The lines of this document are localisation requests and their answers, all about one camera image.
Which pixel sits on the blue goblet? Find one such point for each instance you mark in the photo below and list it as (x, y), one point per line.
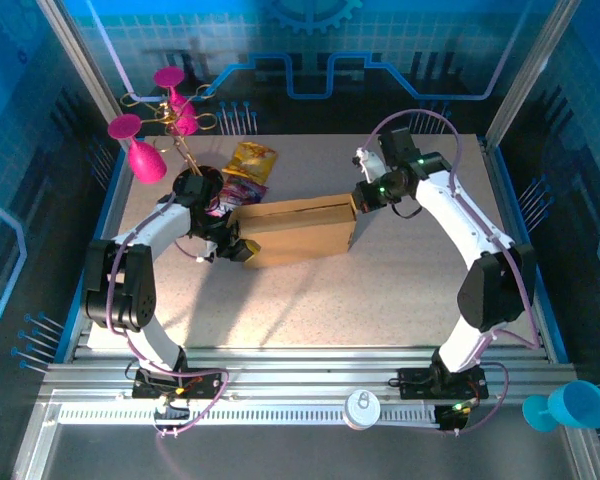
(577, 405)

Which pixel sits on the aluminium frame rail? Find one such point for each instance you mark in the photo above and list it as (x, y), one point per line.
(305, 375)

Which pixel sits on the brown cardboard paper box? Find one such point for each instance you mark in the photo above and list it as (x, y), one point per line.
(300, 232)

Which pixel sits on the gold glass rack black base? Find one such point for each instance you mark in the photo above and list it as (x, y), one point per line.
(180, 145)

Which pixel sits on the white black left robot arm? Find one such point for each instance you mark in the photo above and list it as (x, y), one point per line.
(150, 225)

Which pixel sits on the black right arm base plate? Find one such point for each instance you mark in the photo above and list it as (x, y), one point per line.
(415, 385)

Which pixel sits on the aluminium frame post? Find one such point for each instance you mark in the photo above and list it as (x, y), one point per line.
(540, 50)
(72, 45)

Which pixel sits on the purple candy bag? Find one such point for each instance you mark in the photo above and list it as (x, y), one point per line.
(240, 192)

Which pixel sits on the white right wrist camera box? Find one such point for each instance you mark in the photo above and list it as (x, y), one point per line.
(375, 165)

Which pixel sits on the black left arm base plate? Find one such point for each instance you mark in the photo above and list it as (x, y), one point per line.
(205, 385)

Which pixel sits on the small pink goblet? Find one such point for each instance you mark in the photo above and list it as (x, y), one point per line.
(180, 112)

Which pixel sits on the yellow snack bag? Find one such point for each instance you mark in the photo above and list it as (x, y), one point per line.
(252, 160)

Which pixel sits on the large pink goblet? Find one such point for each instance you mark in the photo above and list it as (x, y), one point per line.
(146, 162)

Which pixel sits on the silver tin can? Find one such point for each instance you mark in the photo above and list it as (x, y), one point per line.
(361, 410)

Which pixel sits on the black controller board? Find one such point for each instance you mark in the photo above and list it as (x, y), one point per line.
(452, 419)

